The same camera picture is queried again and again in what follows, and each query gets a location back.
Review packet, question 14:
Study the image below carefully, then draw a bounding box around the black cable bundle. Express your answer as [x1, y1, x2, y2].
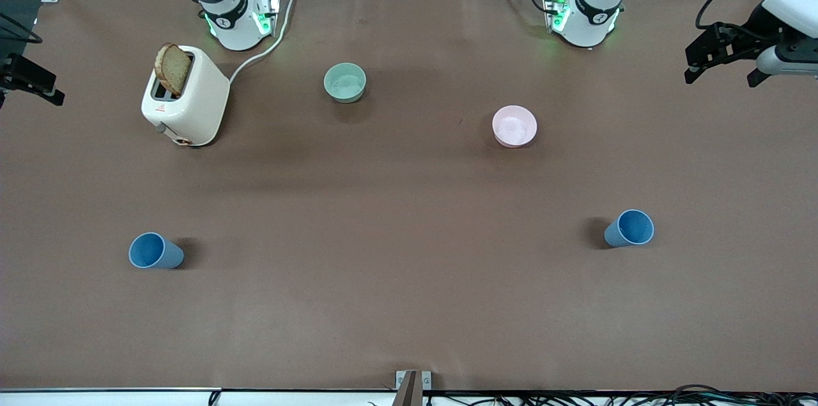
[367, 384, 818, 406]

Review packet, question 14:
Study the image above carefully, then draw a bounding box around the blue cup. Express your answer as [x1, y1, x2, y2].
[128, 232, 185, 270]
[604, 209, 655, 248]

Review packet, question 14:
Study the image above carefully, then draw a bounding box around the cream white toaster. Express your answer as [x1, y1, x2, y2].
[141, 45, 231, 148]

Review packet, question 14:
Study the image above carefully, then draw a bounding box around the brown bread slice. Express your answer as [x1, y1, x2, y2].
[155, 43, 194, 98]

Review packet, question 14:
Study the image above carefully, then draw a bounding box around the brown table cover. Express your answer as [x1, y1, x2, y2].
[0, 0, 818, 392]

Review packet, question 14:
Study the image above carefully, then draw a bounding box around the white toaster power cable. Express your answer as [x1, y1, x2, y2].
[229, 0, 305, 84]

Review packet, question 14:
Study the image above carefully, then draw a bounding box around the metal bracket with post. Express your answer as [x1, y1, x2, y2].
[393, 370, 433, 406]

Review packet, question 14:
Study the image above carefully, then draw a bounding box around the green bowl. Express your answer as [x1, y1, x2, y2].
[323, 63, 367, 104]

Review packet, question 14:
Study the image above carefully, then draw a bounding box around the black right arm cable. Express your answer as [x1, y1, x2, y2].
[0, 12, 43, 44]

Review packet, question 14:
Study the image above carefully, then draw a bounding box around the pink bowl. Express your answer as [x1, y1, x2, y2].
[492, 105, 538, 148]

